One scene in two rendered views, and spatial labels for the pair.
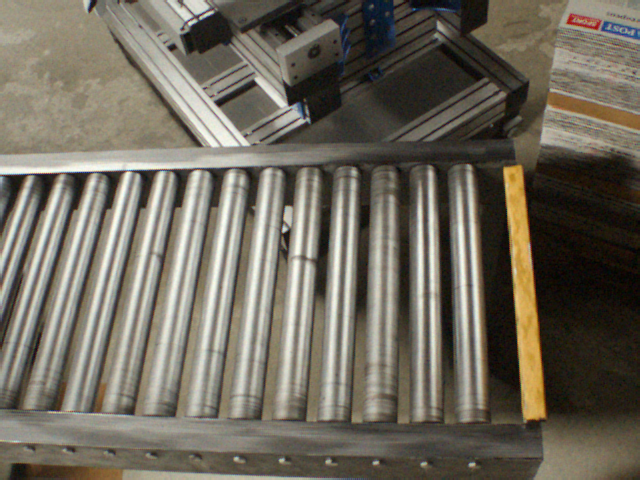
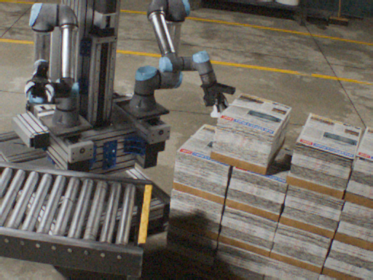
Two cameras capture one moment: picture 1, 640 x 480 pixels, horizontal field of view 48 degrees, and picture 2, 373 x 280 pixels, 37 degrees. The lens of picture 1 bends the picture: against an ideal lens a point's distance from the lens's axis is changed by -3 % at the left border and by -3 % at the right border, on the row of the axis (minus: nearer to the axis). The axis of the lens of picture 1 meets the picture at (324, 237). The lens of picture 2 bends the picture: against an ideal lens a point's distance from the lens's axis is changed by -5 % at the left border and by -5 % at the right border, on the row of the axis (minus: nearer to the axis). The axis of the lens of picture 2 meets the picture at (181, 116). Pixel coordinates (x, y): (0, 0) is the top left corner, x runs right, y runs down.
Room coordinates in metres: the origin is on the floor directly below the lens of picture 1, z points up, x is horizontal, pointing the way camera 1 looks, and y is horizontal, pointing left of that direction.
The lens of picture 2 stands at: (-1.45, 0.17, 2.23)
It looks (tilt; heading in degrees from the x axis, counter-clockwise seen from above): 25 degrees down; 344
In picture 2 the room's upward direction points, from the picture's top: 7 degrees clockwise
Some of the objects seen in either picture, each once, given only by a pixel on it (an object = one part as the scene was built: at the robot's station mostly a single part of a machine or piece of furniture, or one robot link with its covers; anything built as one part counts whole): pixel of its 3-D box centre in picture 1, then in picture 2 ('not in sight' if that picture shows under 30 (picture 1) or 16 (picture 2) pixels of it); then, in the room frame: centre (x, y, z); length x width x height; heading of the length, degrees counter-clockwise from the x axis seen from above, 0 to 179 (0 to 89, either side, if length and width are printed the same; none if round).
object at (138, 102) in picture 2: not in sight; (143, 98); (1.53, -0.43, 0.87); 0.15 x 0.15 x 0.10
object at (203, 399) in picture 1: (220, 287); (37, 204); (0.62, 0.18, 0.77); 0.47 x 0.05 x 0.05; 166
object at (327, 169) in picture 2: not in sight; (326, 154); (0.74, -1.20, 0.95); 0.38 x 0.29 x 0.23; 145
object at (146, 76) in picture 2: not in sight; (146, 79); (1.53, -0.43, 0.98); 0.13 x 0.12 x 0.14; 100
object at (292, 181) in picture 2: not in sight; (321, 170); (0.74, -1.19, 0.86); 0.38 x 0.29 x 0.04; 145
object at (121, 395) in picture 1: (143, 287); (9, 200); (0.65, 0.31, 0.77); 0.47 x 0.05 x 0.05; 166
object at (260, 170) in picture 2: not in sight; (242, 156); (0.88, -0.82, 0.86); 0.29 x 0.16 x 0.04; 54
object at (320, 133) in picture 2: not in sight; (331, 135); (0.72, -1.19, 1.06); 0.37 x 0.29 x 0.01; 145
